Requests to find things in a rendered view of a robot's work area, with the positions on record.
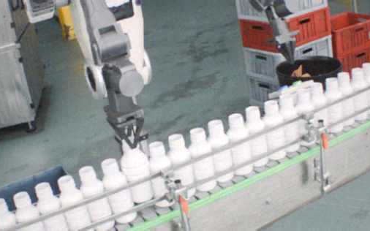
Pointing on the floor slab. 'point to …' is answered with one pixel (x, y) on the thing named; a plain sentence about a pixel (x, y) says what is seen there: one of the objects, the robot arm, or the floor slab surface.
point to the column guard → (66, 23)
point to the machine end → (9, 66)
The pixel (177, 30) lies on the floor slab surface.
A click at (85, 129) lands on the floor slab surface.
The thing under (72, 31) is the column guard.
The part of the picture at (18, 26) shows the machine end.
